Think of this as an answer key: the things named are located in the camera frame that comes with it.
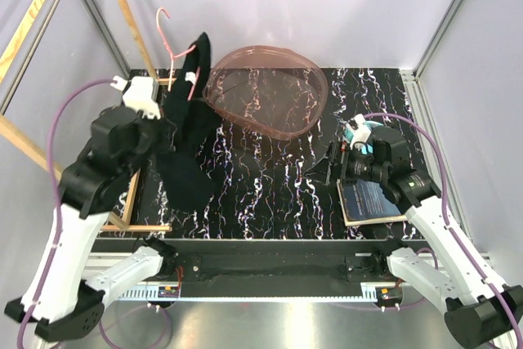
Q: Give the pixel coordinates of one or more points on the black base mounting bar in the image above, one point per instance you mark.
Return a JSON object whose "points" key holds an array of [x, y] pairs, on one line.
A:
{"points": [[264, 270]]}

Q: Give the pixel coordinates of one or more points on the aluminium cage frame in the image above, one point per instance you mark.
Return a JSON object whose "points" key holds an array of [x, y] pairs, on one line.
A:
{"points": [[472, 85]]}

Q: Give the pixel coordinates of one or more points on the black t shirt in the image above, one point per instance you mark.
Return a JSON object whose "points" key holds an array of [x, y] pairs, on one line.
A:
{"points": [[186, 185]]}

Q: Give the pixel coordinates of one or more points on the black marbled table mat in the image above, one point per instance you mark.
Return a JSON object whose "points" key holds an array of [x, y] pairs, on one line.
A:
{"points": [[262, 191]]}

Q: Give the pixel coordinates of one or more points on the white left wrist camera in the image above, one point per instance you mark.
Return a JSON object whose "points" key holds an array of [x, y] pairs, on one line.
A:
{"points": [[139, 94]]}

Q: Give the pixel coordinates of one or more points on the pink wire hanger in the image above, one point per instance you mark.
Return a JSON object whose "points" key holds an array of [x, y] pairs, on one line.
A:
{"points": [[173, 56]]}

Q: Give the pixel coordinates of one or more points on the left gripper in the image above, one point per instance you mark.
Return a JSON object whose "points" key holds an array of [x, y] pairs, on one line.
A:
{"points": [[168, 130]]}

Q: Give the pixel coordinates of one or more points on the pink translucent basket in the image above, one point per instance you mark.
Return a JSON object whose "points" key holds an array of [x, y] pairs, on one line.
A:
{"points": [[270, 90]]}

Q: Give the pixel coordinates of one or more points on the dark blue book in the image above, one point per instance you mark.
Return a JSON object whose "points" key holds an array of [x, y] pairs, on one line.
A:
{"points": [[363, 203]]}

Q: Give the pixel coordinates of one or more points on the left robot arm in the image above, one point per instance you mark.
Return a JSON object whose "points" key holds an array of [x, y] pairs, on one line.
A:
{"points": [[64, 305]]}

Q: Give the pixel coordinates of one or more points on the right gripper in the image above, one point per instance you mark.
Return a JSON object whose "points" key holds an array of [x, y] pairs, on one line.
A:
{"points": [[320, 170]]}

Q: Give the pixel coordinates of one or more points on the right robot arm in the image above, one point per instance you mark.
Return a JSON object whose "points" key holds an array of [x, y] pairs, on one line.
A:
{"points": [[477, 304]]}

